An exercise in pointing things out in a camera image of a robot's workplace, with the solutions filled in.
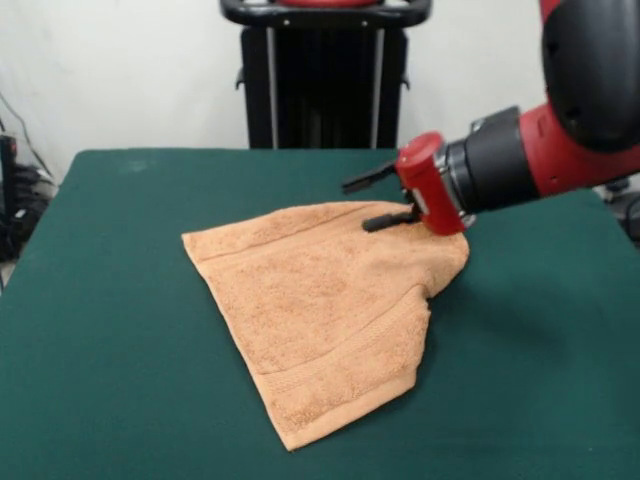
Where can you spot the dark green table cloth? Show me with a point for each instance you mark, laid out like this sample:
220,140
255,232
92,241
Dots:
125,325

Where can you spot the black box with red mark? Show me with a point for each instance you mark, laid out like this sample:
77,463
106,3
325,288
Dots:
7,170

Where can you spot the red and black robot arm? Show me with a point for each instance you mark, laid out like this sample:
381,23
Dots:
550,125

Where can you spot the black office chair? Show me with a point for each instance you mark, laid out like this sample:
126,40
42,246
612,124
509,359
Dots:
622,200

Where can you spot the peach terry towel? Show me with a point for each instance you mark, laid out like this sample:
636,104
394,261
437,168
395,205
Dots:
325,300

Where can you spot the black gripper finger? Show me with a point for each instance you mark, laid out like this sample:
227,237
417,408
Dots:
367,177
387,220

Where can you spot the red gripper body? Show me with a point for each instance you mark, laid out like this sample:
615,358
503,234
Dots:
427,185

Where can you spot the black bag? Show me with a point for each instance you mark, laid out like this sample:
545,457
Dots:
15,235

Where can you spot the red robot base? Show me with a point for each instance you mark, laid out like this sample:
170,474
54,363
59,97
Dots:
325,2

